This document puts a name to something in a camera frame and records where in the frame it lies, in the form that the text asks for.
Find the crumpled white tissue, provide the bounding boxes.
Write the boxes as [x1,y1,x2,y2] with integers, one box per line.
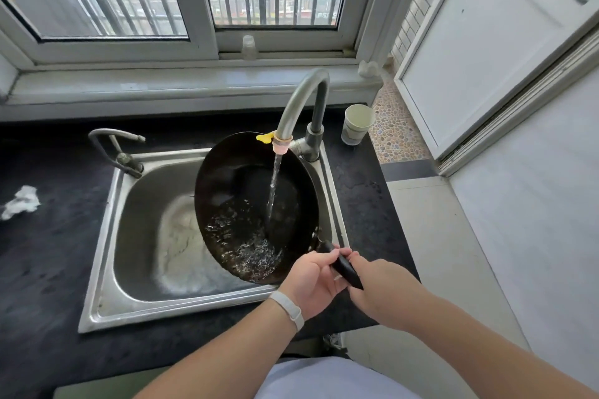
[1,185,42,221]

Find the clear plastic bag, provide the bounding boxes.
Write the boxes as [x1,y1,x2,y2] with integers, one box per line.
[358,59,383,81]

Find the white door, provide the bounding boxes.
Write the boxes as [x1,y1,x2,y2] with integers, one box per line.
[394,0,599,177]

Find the stainless steel sink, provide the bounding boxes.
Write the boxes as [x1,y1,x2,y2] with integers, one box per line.
[78,147,352,334]

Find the tall grey kitchen faucet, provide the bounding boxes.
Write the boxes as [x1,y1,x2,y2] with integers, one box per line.
[273,69,331,163]

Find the white wristband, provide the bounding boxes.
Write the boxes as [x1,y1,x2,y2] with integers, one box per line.
[268,290,306,332]

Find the person's right forearm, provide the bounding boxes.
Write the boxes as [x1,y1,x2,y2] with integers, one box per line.
[398,283,599,399]

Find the person's left hand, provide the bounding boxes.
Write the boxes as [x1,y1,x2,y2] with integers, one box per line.
[278,248,360,321]

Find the white paper cup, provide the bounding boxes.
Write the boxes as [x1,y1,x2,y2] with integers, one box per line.
[341,104,376,146]

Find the person's white shirt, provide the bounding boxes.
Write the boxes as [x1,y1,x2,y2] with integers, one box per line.
[255,357,422,399]

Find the clear plastic cup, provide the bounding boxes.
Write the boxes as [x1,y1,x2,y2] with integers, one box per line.
[241,35,259,62]

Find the person's right hand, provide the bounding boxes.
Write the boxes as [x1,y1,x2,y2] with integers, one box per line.
[347,256,424,333]

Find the person's left forearm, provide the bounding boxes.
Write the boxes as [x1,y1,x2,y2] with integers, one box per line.
[133,292,305,399]

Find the small grey faucet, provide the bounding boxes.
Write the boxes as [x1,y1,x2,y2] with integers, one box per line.
[88,128,147,179]

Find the black wok with handle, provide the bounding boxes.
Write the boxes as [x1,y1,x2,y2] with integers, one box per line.
[194,132,365,291]

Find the white sliding window frame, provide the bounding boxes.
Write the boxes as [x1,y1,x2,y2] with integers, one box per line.
[0,0,422,68]

